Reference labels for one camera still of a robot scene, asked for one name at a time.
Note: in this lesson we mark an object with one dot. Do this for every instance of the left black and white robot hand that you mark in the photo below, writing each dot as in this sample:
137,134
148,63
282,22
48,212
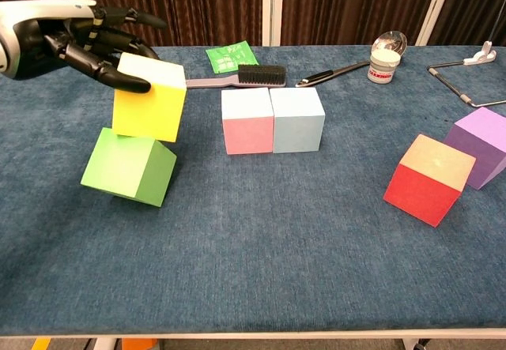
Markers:
47,38

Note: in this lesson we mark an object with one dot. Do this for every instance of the yellow foam cube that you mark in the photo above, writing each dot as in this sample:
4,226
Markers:
150,113

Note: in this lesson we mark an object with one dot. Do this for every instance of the green foam cube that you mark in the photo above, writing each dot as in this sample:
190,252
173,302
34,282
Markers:
118,168

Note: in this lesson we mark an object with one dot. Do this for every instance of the light blue foam cube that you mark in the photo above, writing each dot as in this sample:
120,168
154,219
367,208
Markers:
298,129

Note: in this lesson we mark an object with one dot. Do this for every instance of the pink foam cube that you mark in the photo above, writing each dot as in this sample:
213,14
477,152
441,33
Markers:
248,134

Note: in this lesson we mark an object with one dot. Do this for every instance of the red foam cube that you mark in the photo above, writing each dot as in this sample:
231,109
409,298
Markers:
423,192

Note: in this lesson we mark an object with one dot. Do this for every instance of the purple foam cube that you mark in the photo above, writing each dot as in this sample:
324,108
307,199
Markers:
482,140

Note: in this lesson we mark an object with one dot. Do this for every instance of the green foil sachet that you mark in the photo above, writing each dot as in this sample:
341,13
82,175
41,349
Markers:
229,57

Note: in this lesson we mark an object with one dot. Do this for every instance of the grey brush with black bristles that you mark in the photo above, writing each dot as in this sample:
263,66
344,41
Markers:
261,74

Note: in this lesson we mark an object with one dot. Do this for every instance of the blue fabric table cover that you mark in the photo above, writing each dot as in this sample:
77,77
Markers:
253,255

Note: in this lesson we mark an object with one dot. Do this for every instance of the white table leg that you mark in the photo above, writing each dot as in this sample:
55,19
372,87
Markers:
104,344
411,344

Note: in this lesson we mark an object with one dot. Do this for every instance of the orange object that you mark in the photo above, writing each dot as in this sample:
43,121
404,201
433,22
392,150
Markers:
138,344

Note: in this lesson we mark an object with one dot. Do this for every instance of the small white jar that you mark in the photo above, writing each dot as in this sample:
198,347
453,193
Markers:
381,69

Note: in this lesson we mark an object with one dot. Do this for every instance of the white plastic clip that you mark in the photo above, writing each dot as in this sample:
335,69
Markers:
482,55

